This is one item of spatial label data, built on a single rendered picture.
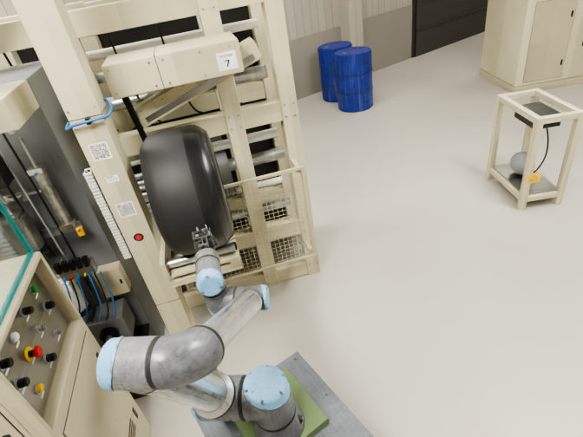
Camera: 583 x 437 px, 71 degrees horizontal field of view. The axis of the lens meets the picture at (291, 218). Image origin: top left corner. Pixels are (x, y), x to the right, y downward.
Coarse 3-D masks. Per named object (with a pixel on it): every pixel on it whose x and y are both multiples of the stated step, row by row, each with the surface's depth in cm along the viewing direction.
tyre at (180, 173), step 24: (144, 144) 177; (168, 144) 172; (192, 144) 172; (144, 168) 169; (168, 168) 167; (192, 168) 168; (216, 168) 175; (168, 192) 166; (192, 192) 167; (216, 192) 171; (168, 216) 168; (192, 216) 170; (216, 216) 173; (168, 240) 177; (192, 240) 178
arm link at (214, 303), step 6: (228, 288) 147; (222, 294) 143; (228, 294) 144; (210, 300) 143; (216, 300) 143; (222, 300) 144; (228, 300) 144; (210, 306) 145; (216, 306) 144; (222, 306) 144; (210, 312) 149; (216, 312) 146
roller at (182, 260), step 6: (222, 246) 200; (228, 246) 200; (234, 246) 201; (222, 252) 200; (174, 258) 198; (180, 258) 197; (186, 258) 197; (192, 258) 198; (168, 264) 197; (174, 264) 197; (180, 264) 198
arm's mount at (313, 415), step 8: (288, 376) 167; (296, 384) 164; (296, 392) 161; (304, 392) 160; (296, 400) 158; (304, 400) 158; (312, 400) 157; (304, 408) 155; (312, 408) 154; (312, 416) 152; (320, 416) 151; (240, 424) 154; (248, 424) 153; (312, 424) 149; (320, 424) 149; (328, 424) 152; (240, 432) 152; (248, 432) 151; (304, 432) 147; (312, 432) 148
